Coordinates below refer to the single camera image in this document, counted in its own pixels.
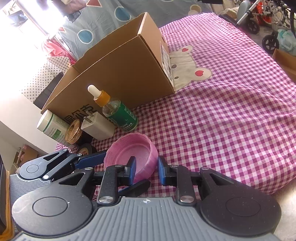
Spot small cardboard box on floor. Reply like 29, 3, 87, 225
273, 49, 296, 82

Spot white green supplement bottle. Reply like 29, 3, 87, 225
37, 110, 75, 149

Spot black tape roll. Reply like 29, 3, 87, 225
77, 143, 97, 156

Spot open cardboard box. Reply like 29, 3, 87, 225
41, 12, 174, 123

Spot white usb wall charger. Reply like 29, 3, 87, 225
81, 112, 115, 141

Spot teal plastic bag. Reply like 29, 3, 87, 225
277, 29, 296, 56

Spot polka dot cloth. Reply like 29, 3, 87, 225
21, 56, 71, 103

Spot blue patterned hanging blanket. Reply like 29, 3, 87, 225
52, 0, 212, 59

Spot black wheelchair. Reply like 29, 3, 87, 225
220, 1, 295, 54

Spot dark cabinet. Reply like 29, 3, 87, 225
33, 72, 64, 109

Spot gold lidded black jar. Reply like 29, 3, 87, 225
65, 119, 93, 146

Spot pink hanging clothes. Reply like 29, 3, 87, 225
42, 40, 76, 63

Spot purple checkered tablecloth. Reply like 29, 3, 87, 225
54, 12, 296, 197

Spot green dropper bottle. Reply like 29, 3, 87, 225
87, 85, 138, 132

